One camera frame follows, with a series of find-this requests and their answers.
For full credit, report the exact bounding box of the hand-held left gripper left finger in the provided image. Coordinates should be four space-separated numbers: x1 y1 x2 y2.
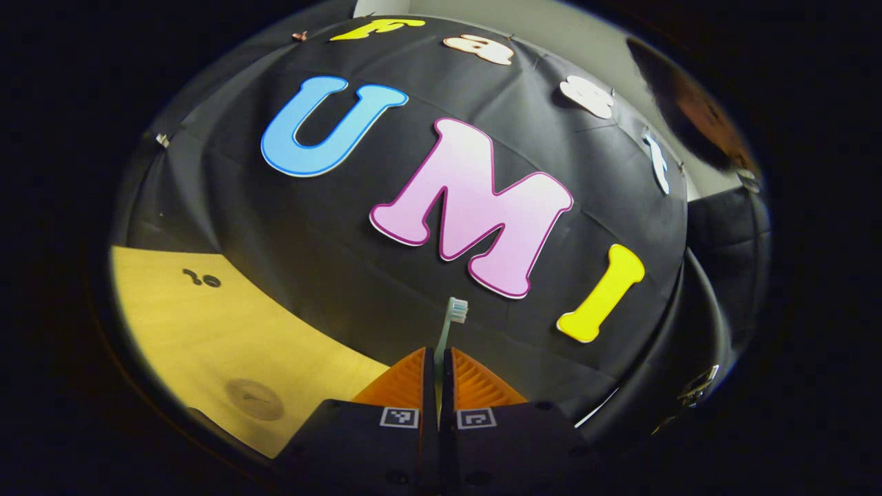
276 347 440 486

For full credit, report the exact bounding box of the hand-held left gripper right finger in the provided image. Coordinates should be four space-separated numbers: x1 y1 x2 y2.
441 347 600 486

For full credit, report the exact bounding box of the round brown coaster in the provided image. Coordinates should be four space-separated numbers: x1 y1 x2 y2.
226 378 285 422

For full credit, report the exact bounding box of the pale green toothbrush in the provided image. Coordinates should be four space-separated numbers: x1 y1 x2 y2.
433 298 469 428

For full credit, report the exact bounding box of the wooden desktop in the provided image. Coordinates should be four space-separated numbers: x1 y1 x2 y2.
110 245 392 459

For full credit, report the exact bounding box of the black backdrop cloth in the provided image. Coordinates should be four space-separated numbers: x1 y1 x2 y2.
110 0 772 455

